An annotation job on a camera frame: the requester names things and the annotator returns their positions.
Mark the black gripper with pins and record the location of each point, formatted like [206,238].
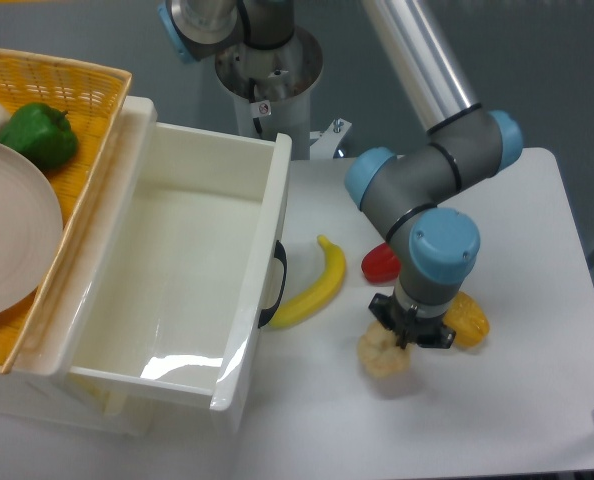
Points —
[417,324]

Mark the round braided bread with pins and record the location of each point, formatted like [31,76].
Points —
[378,353]

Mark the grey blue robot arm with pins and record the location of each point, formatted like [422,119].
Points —
[402,196]

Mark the pink round plate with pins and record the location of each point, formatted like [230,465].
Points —
[30,227]

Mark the yellow bell pepper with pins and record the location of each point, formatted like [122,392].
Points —
[468,320]

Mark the red bell pepper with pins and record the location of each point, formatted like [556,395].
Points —
[380,265]

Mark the yellow banana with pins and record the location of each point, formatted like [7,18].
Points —
[319,294]

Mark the white open drawer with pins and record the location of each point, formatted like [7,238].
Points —
[175,320]

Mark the white drawer cabinet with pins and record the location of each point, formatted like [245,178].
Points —
[40,384]

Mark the green bell pepper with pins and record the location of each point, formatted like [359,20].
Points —
[42,134]

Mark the black drawer handle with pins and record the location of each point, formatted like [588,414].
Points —
[277,285]

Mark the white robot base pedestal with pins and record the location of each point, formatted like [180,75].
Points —
[271,92]

